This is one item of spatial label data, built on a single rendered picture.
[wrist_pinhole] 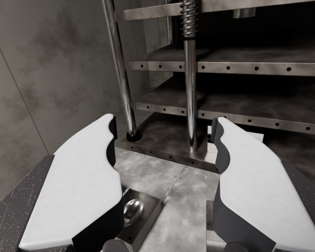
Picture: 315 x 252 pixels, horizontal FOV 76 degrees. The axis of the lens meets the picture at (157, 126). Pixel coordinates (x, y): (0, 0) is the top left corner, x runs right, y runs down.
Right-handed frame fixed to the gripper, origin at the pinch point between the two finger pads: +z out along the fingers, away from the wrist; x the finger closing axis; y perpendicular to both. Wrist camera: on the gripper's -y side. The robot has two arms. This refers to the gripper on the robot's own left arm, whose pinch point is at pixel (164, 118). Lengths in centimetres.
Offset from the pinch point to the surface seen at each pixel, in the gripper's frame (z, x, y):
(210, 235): 27, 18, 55
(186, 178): 62, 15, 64
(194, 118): 84, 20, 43
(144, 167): 72, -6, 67
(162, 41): 428, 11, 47
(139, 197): 46, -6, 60
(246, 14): 102, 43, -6
